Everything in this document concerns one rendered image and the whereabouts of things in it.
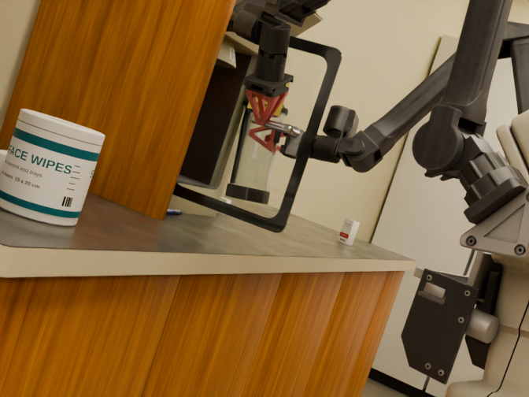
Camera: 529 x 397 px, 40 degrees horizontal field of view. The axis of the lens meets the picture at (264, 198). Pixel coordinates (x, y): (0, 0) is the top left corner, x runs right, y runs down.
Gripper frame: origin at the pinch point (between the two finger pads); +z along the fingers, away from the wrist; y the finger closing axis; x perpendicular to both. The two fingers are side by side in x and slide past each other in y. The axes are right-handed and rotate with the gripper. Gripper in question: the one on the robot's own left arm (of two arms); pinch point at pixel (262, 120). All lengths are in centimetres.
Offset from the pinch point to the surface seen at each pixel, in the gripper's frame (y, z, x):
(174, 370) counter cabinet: 32, 41, 4
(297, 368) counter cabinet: -26, 78, 9
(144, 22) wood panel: -1.8, -12.2, -32.0
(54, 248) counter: 64, -1, 4
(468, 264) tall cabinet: -277, 164, 21
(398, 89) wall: -272, 69, -45
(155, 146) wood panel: 9.2, 9.2, -19.3
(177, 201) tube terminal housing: -4.1, 28.1, -20.9
